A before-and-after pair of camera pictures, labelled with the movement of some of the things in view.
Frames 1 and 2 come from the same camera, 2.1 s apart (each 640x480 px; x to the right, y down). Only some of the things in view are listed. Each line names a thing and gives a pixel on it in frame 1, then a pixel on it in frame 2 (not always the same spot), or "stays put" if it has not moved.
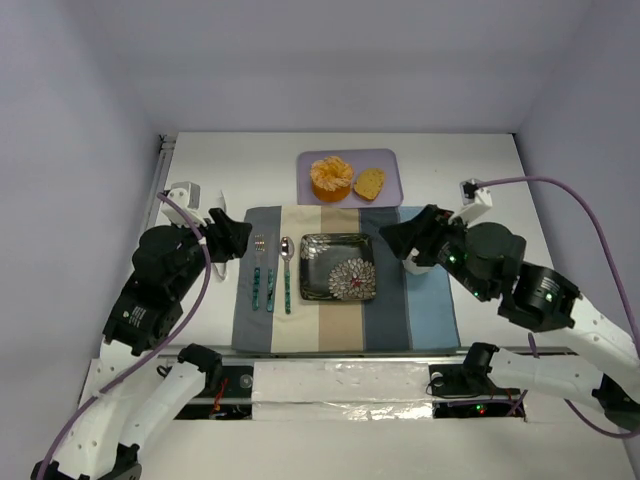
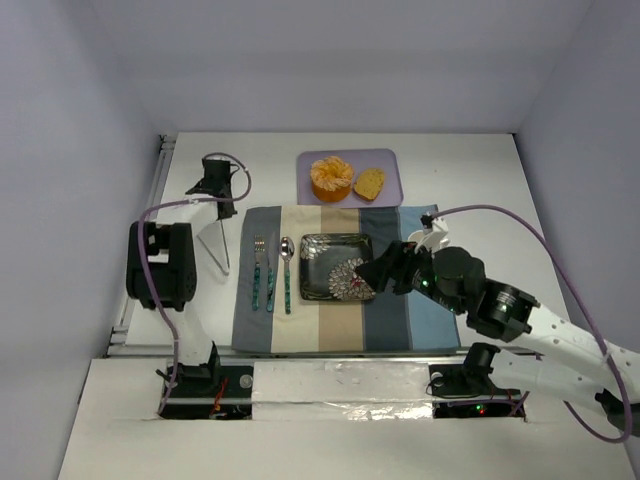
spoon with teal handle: x=287 y=248 stays put
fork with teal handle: x=259 y=244 stays put
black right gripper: x=423 y=240 -> x=395 y=267
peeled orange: x=331 y=179 stays put
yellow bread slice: x=368 y=183 stays put
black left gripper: x=215 y=239 -> x=216 y=181
